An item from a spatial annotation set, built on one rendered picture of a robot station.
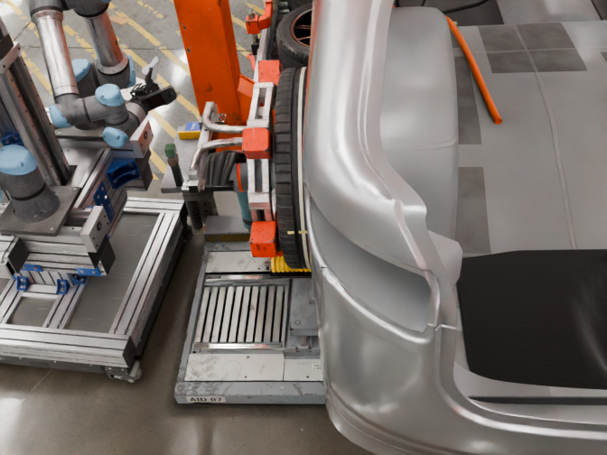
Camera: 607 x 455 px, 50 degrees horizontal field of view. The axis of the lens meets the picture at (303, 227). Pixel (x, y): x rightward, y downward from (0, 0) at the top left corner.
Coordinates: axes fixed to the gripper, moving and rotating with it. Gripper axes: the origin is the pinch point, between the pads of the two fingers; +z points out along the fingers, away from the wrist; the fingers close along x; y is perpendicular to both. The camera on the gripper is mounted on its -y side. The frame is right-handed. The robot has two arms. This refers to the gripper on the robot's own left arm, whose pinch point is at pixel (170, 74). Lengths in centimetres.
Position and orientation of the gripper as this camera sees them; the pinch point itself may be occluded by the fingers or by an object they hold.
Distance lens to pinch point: 235.9
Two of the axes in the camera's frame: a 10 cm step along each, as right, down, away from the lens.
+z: 3.5, -7.2, 6.0
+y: -8.5, 0.2, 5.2
